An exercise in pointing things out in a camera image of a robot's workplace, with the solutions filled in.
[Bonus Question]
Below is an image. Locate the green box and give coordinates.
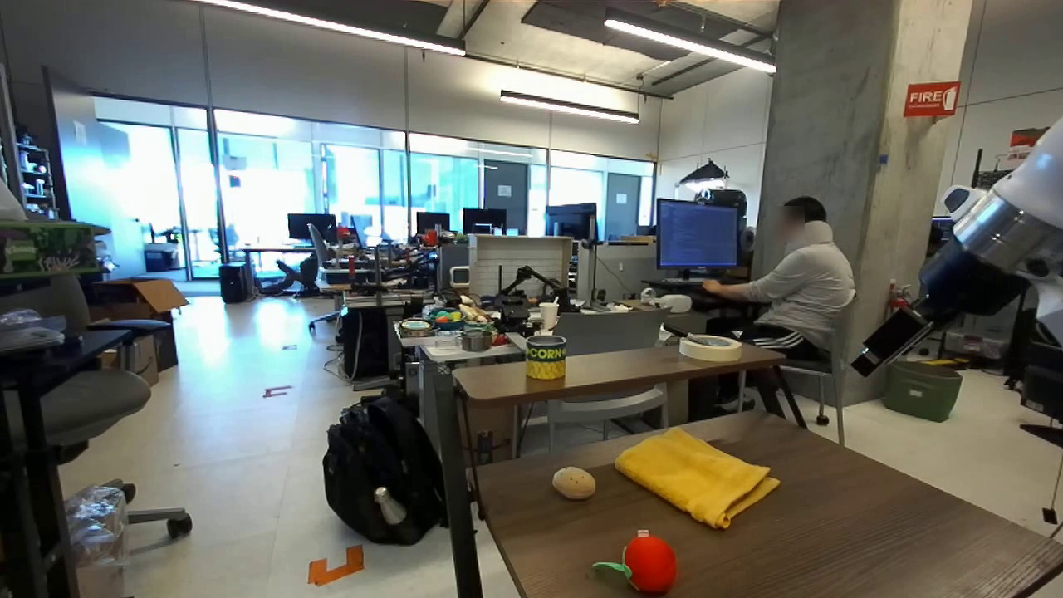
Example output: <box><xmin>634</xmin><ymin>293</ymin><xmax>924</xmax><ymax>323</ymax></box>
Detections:
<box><xmin>0</xmin><ymin>215</ymin><xmax>112</xmax><ymax>278</ymax></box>

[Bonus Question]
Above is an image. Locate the computer monitor blue screen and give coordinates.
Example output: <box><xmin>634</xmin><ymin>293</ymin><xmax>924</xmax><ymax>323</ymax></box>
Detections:
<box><xmin>656</xmin><ymin>196</ymin><xmax>744</xmax><ymax>278</ymax></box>

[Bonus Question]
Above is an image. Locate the red toy vegetable green stem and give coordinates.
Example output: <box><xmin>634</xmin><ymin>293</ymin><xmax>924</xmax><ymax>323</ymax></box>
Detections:
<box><xmin>593</xmin><ymin>525</ymin><xmax>680</xmax><ymax>598</ymax></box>

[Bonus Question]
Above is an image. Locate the white desk partition panel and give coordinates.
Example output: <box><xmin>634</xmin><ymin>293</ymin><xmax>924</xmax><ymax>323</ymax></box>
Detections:
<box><xmin>466</xmin><ymin>232</ymin><xmax>577</xmax><ymax>302</ymax></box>

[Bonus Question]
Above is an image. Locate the red fire sign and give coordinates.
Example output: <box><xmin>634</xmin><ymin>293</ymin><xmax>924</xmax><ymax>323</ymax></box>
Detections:
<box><xmin>900</xmin><ymin>78</ymin><xmax>964</xmax><ymax>124</ymax></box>

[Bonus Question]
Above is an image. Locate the red fire extinguisher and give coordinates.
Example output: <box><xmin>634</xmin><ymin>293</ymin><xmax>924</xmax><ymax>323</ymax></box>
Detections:
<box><xmin>879</xmin><ymin>277</ymin><xmax>915</xmax><ymax>326</ymax></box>

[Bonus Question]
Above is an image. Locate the beige potato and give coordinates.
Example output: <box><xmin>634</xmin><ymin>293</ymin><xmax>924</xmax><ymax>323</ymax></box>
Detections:
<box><xmin>548</xmin><ymin>460</ymin><xmax>600</xmax><ymax>506</ymax></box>

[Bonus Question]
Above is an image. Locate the green storage bin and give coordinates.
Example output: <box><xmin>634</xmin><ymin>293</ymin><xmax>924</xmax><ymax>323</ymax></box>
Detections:
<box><xmin>879</xmin><ymin>356</ymin><xmax>966</xmax><ymax>424</ymax></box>

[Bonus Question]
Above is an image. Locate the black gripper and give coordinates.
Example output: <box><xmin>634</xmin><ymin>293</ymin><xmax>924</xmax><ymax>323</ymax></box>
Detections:
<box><xmin>852</xmin><ymin>243</ymin><xmax>1030</xmax><ymax>380</ymax></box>

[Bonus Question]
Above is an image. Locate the open cardboard box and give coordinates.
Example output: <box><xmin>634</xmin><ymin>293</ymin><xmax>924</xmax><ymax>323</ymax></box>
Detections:
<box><xmin>87</xmin><ymin>277</ymin><xmax>192</xmax><ymax>375</ymax></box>

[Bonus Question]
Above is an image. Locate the white chair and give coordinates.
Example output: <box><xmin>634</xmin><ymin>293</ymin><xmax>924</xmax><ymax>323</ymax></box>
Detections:
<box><xmin>520</xmin><ymin>381</ymin><xmax>675</xmax><ymax>459</ymax></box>

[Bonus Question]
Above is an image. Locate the long ceiling light strip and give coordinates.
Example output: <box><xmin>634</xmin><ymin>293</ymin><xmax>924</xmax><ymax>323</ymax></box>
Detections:
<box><xmin>497</xmin><ymin>87</ymin><xmax>646</xmax><ymax>126</ymax></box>
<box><xmin>196</xmin><ymin>0</ymin><xmax>469</xmax><ymax>61</ymax></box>
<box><xmin>600</xmin><ymin>14</ymin><xmax>782</xmax><ymax>78</ymax></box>

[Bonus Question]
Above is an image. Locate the seated person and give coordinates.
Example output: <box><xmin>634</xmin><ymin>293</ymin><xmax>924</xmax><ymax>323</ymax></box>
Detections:
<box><xmin>702</xmin><ymin>194</ymin><xmax>857</xmax><ymax>367</ymax></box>

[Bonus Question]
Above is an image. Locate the black metal shelf rack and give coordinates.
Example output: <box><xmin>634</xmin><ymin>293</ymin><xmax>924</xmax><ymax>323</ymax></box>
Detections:
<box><xmin>937</xmin><ymin>146</ymin><xmax>1063</xmax><ymax>375</ymax></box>

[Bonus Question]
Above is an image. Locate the brown wooden desk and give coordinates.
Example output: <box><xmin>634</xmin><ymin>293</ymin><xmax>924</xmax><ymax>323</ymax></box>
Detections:
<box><xmin>449</xmin><ymin>339</ymin><xmax>812</xmax><ymax>468</ymax></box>

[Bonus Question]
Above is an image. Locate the grey office chair with armrest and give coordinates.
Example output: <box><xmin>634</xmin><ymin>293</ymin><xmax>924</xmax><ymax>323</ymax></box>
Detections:
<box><xmin>19</xmin><ymin>277</ymin><xmax>196</xmax><ymax>546</ymax></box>

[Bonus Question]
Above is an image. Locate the black lamp shade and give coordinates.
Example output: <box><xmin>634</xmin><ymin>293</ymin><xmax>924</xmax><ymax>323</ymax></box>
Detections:
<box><xmin>678</xmin><ymin>156</ymin><xmax>732</xmax><ymax>194</ymax></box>

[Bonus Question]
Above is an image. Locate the red white carton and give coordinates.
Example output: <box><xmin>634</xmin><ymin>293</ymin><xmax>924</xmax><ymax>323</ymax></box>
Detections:
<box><xmin>1006</xmin><ymin>124</ymin><xmax>1051</xmax><ymax>152</ymax></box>

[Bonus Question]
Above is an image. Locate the black trash bin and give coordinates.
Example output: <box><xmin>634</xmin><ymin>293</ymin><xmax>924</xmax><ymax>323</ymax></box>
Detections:
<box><xmin>217</xmin><ymin>259</ymin><xmax>252</xmax><ymax>305</ymax></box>

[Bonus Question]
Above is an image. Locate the clear plastic bottle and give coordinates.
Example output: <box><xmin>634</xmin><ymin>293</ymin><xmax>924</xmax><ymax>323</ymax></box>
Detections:
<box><xmin>64</xmin><ymin>482</ymin><xmax>132</xmax><ymax>598</ymax></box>

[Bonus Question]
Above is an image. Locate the grey chair with metal legs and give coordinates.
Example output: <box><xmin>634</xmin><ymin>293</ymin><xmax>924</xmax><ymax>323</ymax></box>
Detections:
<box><xmin>775</xmin><ymin>294</ymin><xmax>860</xmax><ymax>446</ymax></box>

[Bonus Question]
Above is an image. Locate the orange floor tape marker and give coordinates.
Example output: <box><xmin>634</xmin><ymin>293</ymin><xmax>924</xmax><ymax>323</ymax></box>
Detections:
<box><xmin>307</xmin><ymin>542</ymin><xmax>368</xmax><ymax>588</ymax></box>

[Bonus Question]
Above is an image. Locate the black backpack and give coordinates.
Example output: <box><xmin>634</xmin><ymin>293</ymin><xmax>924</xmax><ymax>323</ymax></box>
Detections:
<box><xmin>319</xmin><ymin>388</ymin><xmax>453</xmax><ymax>549</ymax></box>

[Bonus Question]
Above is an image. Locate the white tape roll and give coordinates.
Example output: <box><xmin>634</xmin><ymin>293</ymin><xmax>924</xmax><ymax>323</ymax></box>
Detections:
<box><xmin>678</xmin><ymin>333</ymin><xmax>744</xmax><ymax>364</ymax></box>

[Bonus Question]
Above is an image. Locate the black slanted metal pole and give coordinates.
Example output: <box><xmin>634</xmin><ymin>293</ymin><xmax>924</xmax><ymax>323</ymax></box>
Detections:
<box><xmin>430</xmin><ymin>359</ymin><xmax>484</xmax><ymax>598</ymax></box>

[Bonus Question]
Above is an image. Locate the yellow green wipes canister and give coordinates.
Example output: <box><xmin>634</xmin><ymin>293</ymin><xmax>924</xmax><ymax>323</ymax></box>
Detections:
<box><xmin>523</xmin><ymin>333</ymin><xmax>573</xmax><ymax>385</ymax></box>

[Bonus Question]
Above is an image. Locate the yellow towel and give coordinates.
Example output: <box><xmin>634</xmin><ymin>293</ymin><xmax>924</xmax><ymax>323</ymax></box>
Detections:
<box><xmin>611</xmin><ymin>429</ymin><xmax>785</xmax><ymax>530</ymax></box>

